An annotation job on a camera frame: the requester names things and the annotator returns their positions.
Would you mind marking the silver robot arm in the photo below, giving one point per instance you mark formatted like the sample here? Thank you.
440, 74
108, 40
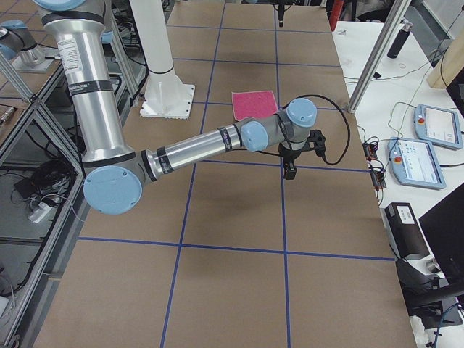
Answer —
116, 173

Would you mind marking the rear teach pendant tablet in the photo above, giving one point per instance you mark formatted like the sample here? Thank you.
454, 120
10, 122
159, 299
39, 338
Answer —
439, 126

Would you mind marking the white power strip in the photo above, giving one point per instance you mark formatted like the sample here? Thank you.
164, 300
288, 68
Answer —
39, 212

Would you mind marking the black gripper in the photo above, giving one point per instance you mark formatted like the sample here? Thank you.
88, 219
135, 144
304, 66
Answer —
289, 156
280, 12

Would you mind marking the front teach pendant tablet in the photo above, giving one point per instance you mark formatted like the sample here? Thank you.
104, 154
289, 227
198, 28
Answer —
414, 163

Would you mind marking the small circuit board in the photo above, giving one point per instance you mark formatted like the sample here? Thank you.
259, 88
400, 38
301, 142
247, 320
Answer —
376, 167

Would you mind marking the black monitor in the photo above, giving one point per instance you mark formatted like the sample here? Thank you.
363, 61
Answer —
442, 226

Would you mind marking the red cylinder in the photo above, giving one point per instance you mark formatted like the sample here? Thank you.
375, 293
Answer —
335, 13

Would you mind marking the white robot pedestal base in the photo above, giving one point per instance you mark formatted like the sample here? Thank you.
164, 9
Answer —
165, 95

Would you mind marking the black bottle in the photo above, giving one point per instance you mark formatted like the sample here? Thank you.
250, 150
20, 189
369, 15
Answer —
400, 40

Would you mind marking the pink towel white edge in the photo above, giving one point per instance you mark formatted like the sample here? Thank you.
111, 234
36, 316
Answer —
256, 104

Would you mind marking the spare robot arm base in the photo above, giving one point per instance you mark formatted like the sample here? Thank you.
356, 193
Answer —
19, 46

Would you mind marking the aluminium frame post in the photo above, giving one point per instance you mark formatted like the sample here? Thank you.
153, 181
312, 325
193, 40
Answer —
388, 31

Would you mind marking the black box white label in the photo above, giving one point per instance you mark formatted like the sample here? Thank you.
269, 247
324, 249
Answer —
408, 239

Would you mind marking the teach pendant tablet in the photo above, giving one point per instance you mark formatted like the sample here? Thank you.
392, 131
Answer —
439, 126
414, 163

